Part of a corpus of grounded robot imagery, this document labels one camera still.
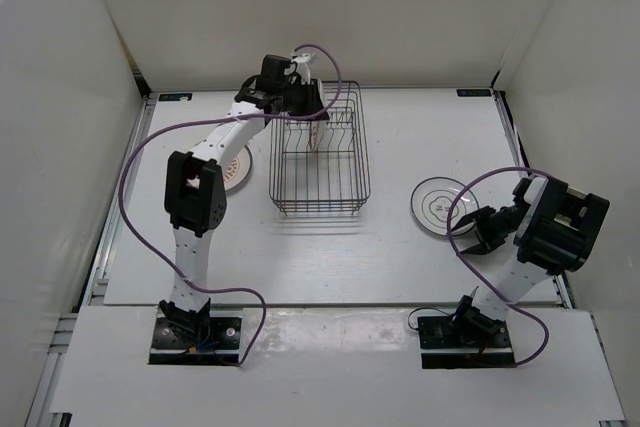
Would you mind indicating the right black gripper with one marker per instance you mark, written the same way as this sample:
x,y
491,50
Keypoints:
x,y
488,242

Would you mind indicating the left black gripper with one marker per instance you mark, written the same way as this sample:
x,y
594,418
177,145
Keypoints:
x,y
312,100

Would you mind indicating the red-patterned plate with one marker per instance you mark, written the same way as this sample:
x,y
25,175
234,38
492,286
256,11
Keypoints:
x,y
238,171
315,134

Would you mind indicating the white plate teal rim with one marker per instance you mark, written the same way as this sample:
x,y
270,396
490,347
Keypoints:
x,y
431,201

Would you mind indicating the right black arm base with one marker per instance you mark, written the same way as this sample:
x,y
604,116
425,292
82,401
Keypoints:
x,y
447,344

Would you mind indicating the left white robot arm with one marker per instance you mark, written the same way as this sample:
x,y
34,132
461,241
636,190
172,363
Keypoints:
x,y
195,196

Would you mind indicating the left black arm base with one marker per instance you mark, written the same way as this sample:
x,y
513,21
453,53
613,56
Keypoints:
x,y
215,345

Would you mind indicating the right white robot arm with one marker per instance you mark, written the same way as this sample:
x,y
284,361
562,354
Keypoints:
x,y
554,229

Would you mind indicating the right dark table label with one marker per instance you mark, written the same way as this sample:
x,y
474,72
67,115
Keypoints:
x,y
473,93

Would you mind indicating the dark table label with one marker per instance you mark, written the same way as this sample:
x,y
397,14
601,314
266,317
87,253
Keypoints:
x,y
175,97
473,93

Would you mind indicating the left dark table label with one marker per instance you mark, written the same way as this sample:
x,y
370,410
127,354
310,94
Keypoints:
x,y
175,97

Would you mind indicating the white front board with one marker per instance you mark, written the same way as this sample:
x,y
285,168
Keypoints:
x,y
329,368

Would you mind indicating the metal wire dish rack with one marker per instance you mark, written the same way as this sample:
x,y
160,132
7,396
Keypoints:
x,y
335,181

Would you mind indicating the aluminium table frame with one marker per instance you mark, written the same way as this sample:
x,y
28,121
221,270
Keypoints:
x,y
93,293

